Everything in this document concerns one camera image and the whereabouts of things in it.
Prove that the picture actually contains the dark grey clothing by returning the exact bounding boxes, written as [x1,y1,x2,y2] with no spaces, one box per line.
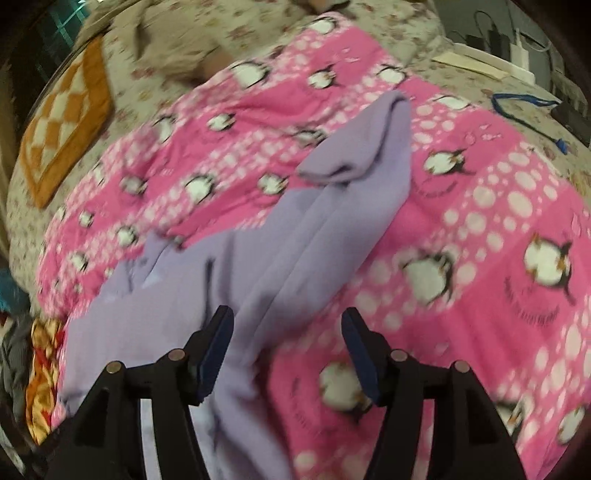
[0,314,34,425]

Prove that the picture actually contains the beige cloth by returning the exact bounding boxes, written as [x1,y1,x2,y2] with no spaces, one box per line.
[83,0,232,85]

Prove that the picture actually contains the orange checkered cushion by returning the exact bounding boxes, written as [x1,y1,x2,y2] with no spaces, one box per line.
[19,34,115,209]

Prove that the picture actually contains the white charger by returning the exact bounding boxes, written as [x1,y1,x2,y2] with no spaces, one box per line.
[510,30,532,64]

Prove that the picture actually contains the teal bag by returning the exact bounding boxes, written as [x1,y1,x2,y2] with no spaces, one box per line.
[0,268,29,313]

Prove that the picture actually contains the pink penguin print blanket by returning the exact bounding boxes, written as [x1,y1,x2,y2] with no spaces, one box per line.
[37,11,591,480]

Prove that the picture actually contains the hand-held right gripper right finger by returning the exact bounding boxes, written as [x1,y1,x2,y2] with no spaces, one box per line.
[341,307,527,480]

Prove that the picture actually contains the beige paper strip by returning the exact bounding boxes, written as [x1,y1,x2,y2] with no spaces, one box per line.
[431,52,509,81]

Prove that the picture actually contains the floral bed sheet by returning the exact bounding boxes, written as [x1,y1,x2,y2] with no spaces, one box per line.
[7,0,591,319]

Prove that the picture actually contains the dark window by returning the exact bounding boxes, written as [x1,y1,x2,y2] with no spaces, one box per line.
[34,0,90,80]

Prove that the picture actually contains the blue cable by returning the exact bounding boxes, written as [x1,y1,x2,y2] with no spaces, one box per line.
[492,92,568,155]

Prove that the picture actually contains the orange red patterned cloth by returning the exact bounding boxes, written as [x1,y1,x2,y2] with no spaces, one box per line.
[25,318,66,446]

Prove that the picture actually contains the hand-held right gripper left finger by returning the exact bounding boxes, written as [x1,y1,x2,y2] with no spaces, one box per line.
[46,305,235,480]

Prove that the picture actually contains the lavender fleece pants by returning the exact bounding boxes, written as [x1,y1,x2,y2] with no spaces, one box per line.
[60,90,414,480]

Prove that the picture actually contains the black power adapter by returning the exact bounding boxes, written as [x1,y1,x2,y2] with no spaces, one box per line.
[465,30,509,57]

